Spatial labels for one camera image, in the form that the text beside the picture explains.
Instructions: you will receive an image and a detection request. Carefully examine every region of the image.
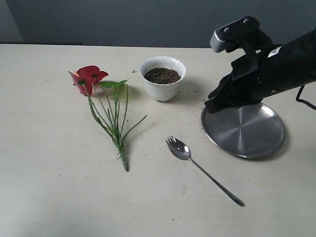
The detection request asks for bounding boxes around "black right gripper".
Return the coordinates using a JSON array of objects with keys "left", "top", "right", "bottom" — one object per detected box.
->
[{"left": 204, "top": 46, "right": 281, "bottom": 114}]

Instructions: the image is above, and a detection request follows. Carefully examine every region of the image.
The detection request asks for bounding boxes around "steel spork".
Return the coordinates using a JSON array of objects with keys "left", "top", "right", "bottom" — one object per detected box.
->
[{"left": 166, "top": 136, "right": 245, "bottom": 207}]

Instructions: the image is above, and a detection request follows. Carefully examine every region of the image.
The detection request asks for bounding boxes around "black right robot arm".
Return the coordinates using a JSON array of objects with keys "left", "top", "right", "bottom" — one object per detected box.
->
[{"left": 204, "top": 30, "right": 316, "bottom": 113}]

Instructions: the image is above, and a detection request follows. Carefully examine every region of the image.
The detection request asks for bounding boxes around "white plastic flower pot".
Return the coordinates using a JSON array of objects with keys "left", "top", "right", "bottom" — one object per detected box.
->
[{"left": 138, "top": 56, "right": 187, "bottom": 102}]

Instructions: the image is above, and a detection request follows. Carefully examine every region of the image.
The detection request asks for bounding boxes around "brown soil clump with roots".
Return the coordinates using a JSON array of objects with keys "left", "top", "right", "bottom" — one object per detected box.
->
[{"left": 144, "top": 68, "right": 181, "bottom": 84}]

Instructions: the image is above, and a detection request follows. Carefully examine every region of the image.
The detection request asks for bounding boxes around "red artificial flower with stems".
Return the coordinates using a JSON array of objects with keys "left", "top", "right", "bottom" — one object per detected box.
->
[{"left": 68, "top": 65, "right": 146, "bottom": 172}]

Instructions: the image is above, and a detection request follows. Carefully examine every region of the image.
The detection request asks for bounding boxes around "round steel plate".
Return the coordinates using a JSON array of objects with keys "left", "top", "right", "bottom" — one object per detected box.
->
[{"left": 201, "top": 103, "right": 286, "bottom": 159}]

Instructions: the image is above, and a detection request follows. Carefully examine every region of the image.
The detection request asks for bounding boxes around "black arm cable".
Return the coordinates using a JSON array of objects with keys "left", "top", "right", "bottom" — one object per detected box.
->
[{"left": 295, "top": 85, "right": 316, "bottom": 111}]

